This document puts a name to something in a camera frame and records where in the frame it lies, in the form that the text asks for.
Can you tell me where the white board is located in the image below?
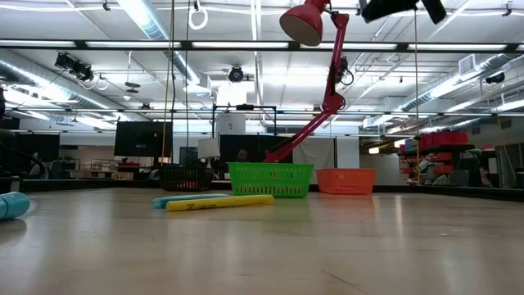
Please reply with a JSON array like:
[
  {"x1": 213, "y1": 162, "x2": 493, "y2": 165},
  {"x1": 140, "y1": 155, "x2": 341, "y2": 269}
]
[{"x1": 196, "y1": 137, "x2": 222, "y2": 161}]

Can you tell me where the black ceiling spotlight cluster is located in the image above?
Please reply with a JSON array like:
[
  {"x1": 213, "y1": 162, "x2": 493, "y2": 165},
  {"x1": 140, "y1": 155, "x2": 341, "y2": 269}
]
[{"x1": 53, "y1": 52, "x2": 96, "y2": 83}]

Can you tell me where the white hanging sheet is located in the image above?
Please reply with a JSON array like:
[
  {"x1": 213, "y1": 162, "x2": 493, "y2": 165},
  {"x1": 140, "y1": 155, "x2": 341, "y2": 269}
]
[{"x1": 291, "y1": 136, "x2": 337, "y2": 181}]

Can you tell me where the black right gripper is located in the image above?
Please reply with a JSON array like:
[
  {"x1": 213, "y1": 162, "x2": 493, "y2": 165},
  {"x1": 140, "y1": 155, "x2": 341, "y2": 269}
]
[{"x1": 359, "y1": 0, "x2": 448, "y2": 25}]

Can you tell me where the red desk lamp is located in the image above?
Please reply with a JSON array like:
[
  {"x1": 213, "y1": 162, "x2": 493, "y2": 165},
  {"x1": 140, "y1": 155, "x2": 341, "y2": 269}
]
[{"x1": 262, "y1": 0, "x2": 355, "y2": 164}]

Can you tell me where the green plastic basket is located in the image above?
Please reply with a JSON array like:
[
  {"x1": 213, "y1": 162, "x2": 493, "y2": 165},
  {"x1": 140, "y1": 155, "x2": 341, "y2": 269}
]
[{"x1": 227, "y1": 161, "x2": 315, "y2": 199}]

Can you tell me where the yellow highlighter marker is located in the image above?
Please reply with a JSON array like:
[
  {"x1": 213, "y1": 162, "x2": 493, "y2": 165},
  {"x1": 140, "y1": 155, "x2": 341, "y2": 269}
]
[{"x1": 165, "y1": 193, "x2": 275, "y2": 213}]

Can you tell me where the thin black stand frame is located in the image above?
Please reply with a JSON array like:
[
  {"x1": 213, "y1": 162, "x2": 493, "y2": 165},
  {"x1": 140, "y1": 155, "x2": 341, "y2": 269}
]
[{"x1": 210, "y1": 102, "x2": 278, "y2": 138}]

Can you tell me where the black overhead camera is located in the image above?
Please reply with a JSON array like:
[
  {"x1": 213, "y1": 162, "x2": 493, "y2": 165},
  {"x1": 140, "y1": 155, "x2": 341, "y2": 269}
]
[{"x1": 228, "y1": 64, "x2": 246, "y2": 84}]

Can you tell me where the shelf with red bins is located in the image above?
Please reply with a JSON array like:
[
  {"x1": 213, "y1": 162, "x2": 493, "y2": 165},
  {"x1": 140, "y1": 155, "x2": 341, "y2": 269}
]
[{"x1": 397, "y1": 130, "x2": 477, "y2": 186}]

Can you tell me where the black plastic basket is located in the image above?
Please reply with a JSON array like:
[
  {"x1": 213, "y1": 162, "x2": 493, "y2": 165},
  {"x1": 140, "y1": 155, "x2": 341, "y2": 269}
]
[{"x1": 160, "y1": 164, "x2": 215, "y2": 193}]

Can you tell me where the blue highlighter marker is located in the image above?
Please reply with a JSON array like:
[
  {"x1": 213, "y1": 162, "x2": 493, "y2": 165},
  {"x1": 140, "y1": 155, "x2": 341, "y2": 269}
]
[{"x1": 0, "y1": 191, "x2": 31, "y2": 222}]

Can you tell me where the silver ceiling duct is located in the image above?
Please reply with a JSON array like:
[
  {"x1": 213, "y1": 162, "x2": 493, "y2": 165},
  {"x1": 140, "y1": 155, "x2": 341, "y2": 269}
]
[
  {"x1": 116, "y1": 0, "x2": 202, "y2": 86},
  {"x1": 400, "y1": 52, "x2": 524, "y2": 112}
]

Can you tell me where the orange plastic basket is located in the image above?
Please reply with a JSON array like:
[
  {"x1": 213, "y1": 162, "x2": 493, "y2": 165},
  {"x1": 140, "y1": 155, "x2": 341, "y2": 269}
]
[{"x1": 315, "y1": 167, "x2": 377, "y2": 196}]

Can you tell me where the small dark screen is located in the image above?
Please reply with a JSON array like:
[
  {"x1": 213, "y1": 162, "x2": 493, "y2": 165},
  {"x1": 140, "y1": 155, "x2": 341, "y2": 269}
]
[{"x1": 178, "y1": 146, "x2": 200, "y2": 166}]

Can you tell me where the white cable ring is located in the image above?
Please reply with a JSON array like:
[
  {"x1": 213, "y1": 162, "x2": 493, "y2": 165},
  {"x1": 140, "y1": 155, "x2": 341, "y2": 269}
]
[{"x1": 187, "y1": 4, "x2": 210, "y2": 31}]

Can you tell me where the black hanging cable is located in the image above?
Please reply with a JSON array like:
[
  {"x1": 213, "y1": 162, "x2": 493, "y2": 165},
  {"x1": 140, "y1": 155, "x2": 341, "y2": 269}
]
[{"x1": 183, "y1": 0, "x2": 192, "y2": 161}]

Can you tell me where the large black monitor screen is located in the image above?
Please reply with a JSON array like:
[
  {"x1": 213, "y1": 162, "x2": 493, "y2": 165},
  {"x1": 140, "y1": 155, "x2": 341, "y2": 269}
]
[{"x1": 114, "y1": 120, "x2": 174, "y2": 158}]

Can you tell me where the tan hanging rope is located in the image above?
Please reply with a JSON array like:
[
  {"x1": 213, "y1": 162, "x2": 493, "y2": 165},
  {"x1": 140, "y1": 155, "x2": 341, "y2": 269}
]
[{"x1": 412, "y1": 7, "x2": 421, "y2": 186}]

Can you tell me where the teal highlighter marker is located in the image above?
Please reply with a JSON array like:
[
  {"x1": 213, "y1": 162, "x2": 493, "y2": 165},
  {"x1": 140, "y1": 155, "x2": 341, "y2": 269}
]
[{"x1": 151, "y1": 193, "x2": 233, "y2": 210}]

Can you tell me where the black partition panel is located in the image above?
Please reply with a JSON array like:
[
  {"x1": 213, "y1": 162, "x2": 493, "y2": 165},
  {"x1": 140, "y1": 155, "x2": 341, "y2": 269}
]
[{"x1": 218, "y1": 134, "x2": 294, "y2": 181}]

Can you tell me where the black overhead frame bar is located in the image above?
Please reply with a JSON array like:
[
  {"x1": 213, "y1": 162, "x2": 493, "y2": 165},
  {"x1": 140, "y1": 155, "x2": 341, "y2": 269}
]
[{"x1": 0, "y1": 39, "x2": 524, "y2": 53}]

